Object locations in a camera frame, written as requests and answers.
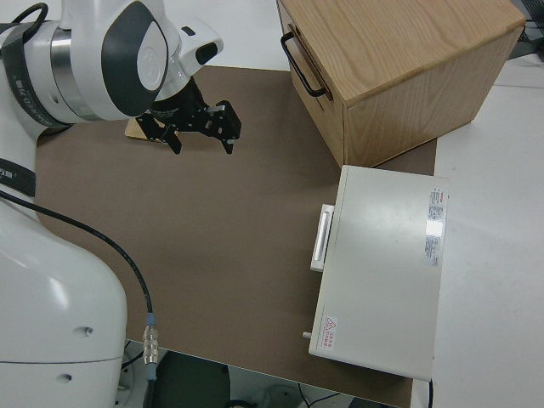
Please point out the dark background equipment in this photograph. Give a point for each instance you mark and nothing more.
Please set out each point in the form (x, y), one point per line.
(531, 34)

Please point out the white oven appliance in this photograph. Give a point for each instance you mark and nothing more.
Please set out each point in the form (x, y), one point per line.
(382, 263)

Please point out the small wooden block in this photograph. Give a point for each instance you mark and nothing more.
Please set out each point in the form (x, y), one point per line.
(134, 129)

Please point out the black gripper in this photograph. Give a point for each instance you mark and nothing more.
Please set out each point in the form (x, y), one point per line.
(200, 119)

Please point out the brown table mat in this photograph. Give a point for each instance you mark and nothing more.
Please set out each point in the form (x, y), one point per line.
(191, 221)

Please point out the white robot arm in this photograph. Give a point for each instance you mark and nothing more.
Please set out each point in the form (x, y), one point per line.
(64, 85)

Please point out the wooden drawer cabinet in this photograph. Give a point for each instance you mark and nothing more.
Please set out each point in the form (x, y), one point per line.
(395, 64)

